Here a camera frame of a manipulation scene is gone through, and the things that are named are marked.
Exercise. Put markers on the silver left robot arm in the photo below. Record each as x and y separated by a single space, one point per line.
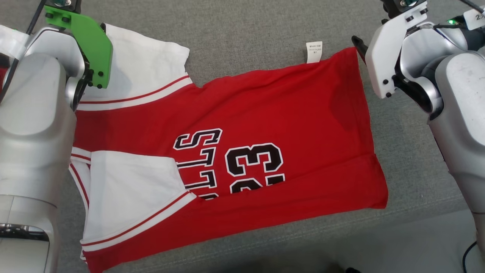
34 121

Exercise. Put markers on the grey padded table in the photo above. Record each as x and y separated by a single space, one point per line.
265 34

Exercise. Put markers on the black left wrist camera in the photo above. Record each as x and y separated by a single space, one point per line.
68 3

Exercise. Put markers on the red white basketball jersey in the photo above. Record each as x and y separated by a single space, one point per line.
273 113

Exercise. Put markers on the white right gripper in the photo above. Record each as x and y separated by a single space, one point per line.
382 57

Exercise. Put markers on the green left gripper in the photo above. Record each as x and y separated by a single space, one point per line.
94 49

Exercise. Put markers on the white paper label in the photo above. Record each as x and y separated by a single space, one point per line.
475 19

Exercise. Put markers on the white tape wrap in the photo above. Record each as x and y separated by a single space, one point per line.
9 40

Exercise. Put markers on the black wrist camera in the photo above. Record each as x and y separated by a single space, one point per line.
68 3
398 5

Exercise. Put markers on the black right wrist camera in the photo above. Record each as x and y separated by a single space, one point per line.
398 5

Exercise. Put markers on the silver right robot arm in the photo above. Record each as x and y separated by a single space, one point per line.
462 98

